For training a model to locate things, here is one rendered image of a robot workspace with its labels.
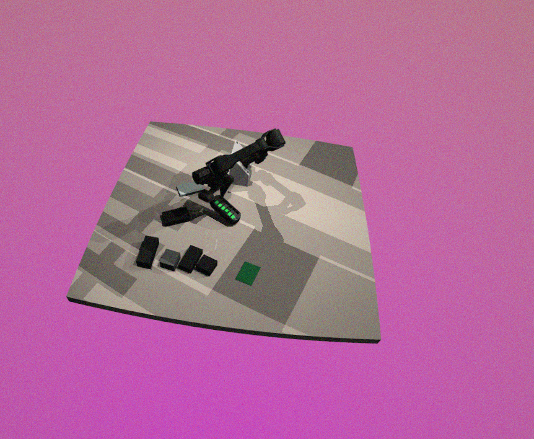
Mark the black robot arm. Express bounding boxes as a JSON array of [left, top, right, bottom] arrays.
[[192, 128, 286, 185]]

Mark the green block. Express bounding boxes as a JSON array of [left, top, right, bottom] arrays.
[[236, 261, 261, 286]]

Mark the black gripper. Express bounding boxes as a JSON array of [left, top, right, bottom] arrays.
[[198, 174, 234, 206]]

